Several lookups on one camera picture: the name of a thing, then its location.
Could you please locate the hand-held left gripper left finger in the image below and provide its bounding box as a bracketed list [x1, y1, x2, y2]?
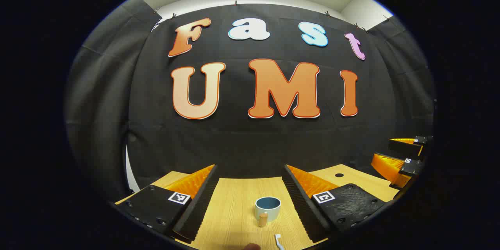
[113, 164, 219, 243]

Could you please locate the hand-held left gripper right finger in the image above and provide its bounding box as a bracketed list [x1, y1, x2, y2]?
[282, 164, 387, 243]

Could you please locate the pale blue cup wooden handle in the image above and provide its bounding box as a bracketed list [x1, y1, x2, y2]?
[255, 196, 282, 228]

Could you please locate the wooden desktop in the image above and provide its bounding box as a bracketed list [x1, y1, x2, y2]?
[115, 163, 399, 250]

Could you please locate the black backdrop cloth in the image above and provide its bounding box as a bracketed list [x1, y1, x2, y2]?
[64, 0, 436, 204]

